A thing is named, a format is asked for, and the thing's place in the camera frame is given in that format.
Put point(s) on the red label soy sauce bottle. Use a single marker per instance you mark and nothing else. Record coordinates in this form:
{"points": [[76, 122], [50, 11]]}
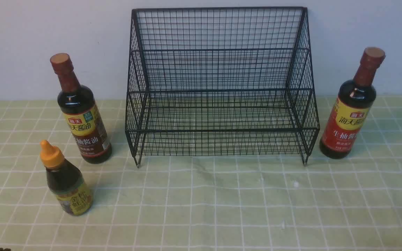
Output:
{"points": [[352, 106]]}

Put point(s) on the brown label soy sauce bottle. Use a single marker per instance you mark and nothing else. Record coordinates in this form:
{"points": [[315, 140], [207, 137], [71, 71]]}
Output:
{"points": [[78, 106]]}

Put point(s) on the small yellow cap sauce bottle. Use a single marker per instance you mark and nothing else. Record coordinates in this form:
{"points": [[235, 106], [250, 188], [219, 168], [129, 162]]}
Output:
{"points": [[65, 181]]}

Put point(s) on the black wire mesh shelf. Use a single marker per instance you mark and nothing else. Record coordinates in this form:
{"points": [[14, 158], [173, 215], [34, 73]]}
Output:
{"points": [[219, 81]]}

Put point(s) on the green checkered tablecloth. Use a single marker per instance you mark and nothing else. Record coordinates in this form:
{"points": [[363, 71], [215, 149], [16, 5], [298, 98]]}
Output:
{"points": [[213, 203]]}

